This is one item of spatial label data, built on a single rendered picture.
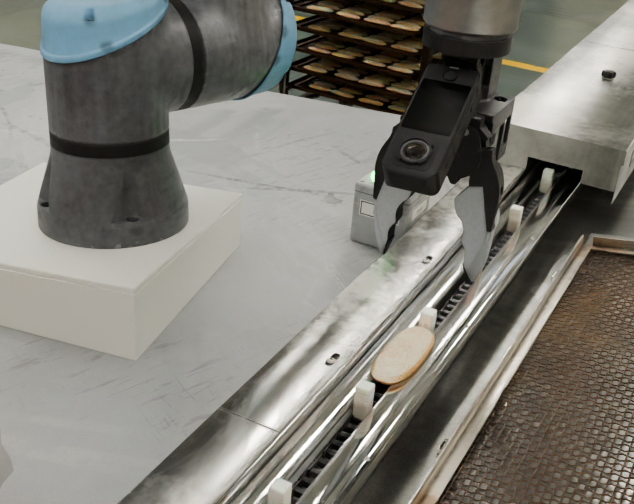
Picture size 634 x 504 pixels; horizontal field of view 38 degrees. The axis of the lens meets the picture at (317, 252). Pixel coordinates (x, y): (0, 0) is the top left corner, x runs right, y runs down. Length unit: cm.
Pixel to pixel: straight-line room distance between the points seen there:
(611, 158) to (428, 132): 54
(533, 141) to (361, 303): 44
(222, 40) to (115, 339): 31
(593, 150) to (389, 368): 52
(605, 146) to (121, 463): 73
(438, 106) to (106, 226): 35
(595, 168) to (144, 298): 63
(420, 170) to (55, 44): 37
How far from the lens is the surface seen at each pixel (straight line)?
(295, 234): 110
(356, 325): 86
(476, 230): 79
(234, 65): 95
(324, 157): 132
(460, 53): 74
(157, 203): 91
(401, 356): 83
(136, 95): 88
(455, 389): 87
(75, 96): 88
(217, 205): 101
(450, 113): 72
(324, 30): 342
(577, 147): 123
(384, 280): 94
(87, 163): 90
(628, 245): 101
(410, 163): 69
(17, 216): 100
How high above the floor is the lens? 132
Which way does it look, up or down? 28 degrees down
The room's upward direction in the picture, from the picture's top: 5 degrees clockwise
